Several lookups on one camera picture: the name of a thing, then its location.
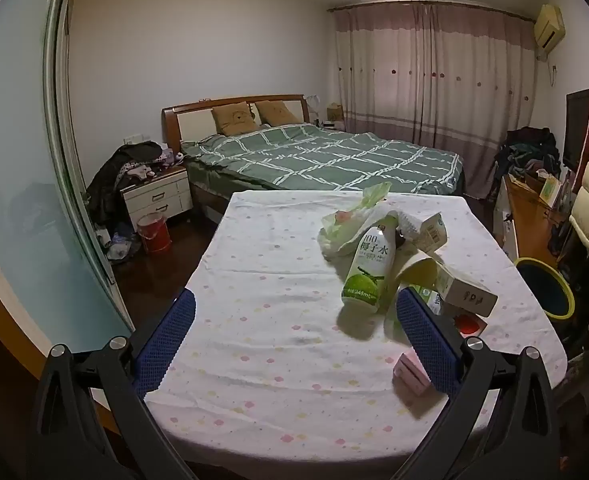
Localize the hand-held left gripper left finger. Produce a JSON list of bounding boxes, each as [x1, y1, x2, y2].
[[27, 287, 198, 480]]

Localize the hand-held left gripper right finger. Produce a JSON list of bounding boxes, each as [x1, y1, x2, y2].
[[394, 287, 560, 480]]

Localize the small pink box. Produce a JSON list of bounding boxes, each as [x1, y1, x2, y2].
[[393, 352, 433, 397]]

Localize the small red packet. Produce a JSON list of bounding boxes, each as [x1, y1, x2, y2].
[[451, 312, 488, 337]]

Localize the beige rectangular carton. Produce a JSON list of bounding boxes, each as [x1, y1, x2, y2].
[[434, 261, 498, 319]]

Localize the coconut water bottle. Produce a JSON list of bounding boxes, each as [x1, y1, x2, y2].
[[343, 214, 401, 314]]

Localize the crushed white milk carton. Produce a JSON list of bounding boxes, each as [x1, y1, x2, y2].
[[413, 211, 448, 257]]

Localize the yellow rimmed blue trash bin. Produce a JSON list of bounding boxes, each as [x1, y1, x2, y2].
[[514, 257, 576, 322]]

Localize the pale green plastic bag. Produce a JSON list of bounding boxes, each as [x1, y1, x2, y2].
[[319, 182, 400, 261]]

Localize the plastic bags on floor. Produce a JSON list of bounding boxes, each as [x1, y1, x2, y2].
[[94, 227, 143, 264]]

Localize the red bucket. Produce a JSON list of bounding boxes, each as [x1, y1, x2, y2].
[[137, 212, 172, 255]]

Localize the white nightstand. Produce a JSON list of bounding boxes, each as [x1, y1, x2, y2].
[[119, 167, 193, 234]]

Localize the wooden desk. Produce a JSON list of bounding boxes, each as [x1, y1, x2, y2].
[[494, 172, 571, 269]]

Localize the clothes pile on nightstand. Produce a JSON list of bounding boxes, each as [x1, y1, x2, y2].
[[85, 141, 188, 222]]

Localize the green book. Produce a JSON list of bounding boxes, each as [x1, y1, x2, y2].
[[539, 175, 563, 209]]

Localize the green checked quilt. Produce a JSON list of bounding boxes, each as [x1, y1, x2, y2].
[[181, 124, 465, 194]]

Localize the glass sliding wardrobe door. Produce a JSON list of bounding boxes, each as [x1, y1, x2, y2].
[[0, 0, 136, 361]]

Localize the dark clothes pile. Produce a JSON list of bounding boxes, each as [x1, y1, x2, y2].
[[494, 126, 561, 187]]

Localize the wooden bed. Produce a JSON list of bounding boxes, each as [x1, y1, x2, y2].
[[162, 94, 467, 207]]

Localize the brown pillow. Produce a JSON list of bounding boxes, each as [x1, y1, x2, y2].
[[211, 102, 256, 137], [254, 100, 302, 127]]

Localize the black television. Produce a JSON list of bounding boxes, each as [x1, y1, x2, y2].
[[563, 88, 589, 174]]

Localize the pink beige curtain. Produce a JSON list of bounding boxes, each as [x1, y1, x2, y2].
[[328, 0, 538, 202]]

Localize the wall air conditioner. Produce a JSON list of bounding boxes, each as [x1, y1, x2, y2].
[[533, 4, 566, 54]]

